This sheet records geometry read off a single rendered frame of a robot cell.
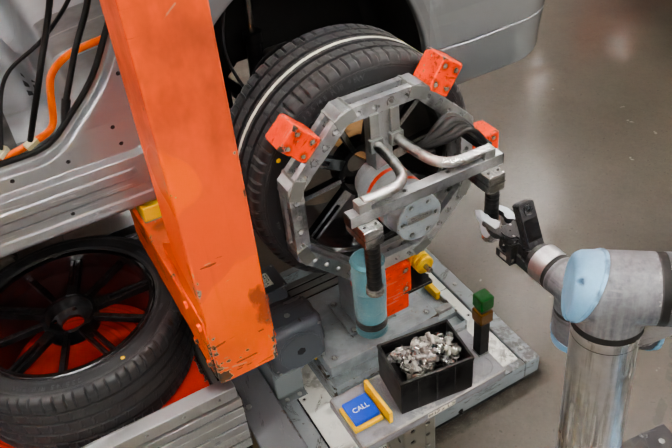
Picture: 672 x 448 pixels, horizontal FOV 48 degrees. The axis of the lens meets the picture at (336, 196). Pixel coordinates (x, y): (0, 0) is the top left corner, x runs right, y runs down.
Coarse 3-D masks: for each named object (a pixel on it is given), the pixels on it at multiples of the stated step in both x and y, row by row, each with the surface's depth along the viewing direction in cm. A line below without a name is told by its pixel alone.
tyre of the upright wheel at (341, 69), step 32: (320, 32) 191; (352, 32) 191; (384, 32) 201; (288, 64) 185; (320, 64) 180; (352, 64) 178; (384, 64) 182; (416, 64) 187; (256, 96) 186; (288, 96) 178; (320, 96) 177; (448, 96) 198; (256, 128) 182; (256, 160) 180; (288, 160) 182; (256, 192) 183; (256, 224) 189; (288, 256) 199
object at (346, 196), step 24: (408, 120) 219; (432, 120) 206; (360, 144) 195; (336, 168) 194; (408, 168) 221; (432, 168) 213; (312, 192) 195; (336, 192) 201; (312, 216) 219; (336, 216) 222; (312, 240) 201; (336, 240) 210
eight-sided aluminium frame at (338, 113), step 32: (352, 96) 177; (384, 96) 176; (416, 96) 180; (320, 128) 177; (320, 160) 176; (288, 192) 176; (448, 192) 211; (288, 224) 187; (320, 256) 192; (384, 256) 206
